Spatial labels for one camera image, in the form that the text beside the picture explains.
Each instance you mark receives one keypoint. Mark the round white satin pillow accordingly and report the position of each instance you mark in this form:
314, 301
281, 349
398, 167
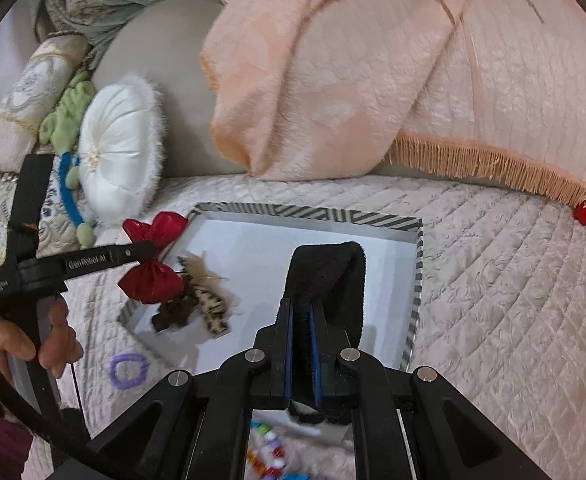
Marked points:
118, 150

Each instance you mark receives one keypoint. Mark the leopard print hair bow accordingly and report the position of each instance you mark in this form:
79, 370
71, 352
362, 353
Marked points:
208, 305

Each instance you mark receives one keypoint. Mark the small red object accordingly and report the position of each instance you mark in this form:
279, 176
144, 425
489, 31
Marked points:
583, 214

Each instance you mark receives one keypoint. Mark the person's left hand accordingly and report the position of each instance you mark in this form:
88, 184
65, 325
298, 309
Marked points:
57, 347

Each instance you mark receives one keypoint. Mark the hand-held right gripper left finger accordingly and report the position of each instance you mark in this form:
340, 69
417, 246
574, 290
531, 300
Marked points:
288, 350

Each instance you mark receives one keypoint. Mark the quilted cream sofa cover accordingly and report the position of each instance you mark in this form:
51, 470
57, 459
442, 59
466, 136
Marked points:
473, 310

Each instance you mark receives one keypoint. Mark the green and blue plush toy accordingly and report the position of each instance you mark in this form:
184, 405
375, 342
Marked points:
60, 127

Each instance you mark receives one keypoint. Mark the beige sofa backrest cushion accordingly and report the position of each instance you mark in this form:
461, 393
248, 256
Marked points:
183, 85

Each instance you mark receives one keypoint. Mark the black fuzzy hair clip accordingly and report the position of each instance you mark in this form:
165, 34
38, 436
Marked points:
323, 270

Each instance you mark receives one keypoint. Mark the peach fringed blanket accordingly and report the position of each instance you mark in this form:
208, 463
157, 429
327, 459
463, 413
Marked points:
373, 60

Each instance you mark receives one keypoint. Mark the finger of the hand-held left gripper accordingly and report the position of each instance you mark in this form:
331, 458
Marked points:
103, 257

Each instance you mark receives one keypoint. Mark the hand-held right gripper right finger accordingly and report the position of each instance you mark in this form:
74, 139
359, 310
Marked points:
316, 350

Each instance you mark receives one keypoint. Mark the striped rim white tray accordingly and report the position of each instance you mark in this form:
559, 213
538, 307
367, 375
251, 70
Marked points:
253, 240

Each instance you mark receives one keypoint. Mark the cream patterned bolster pillow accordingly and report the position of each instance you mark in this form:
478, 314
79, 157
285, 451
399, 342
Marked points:
23, 90

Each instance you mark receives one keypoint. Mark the red satin hair bow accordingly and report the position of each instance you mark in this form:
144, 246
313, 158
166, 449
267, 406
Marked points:
150, 285

